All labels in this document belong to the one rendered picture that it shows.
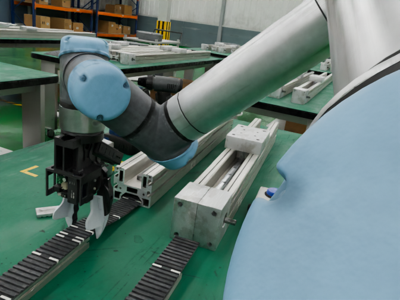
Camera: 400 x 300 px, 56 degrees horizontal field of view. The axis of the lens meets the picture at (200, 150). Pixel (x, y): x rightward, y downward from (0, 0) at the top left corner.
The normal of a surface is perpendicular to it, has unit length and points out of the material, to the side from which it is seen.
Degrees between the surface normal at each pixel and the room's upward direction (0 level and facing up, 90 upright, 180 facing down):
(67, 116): 90
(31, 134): 90
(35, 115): 90
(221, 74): 68
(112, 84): 91
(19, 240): 0
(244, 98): 119
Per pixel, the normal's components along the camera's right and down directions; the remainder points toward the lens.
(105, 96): 0.42, 0.34
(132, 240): 0.13, -0.94
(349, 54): -0.96, -0.26
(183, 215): -0.32, 0.27
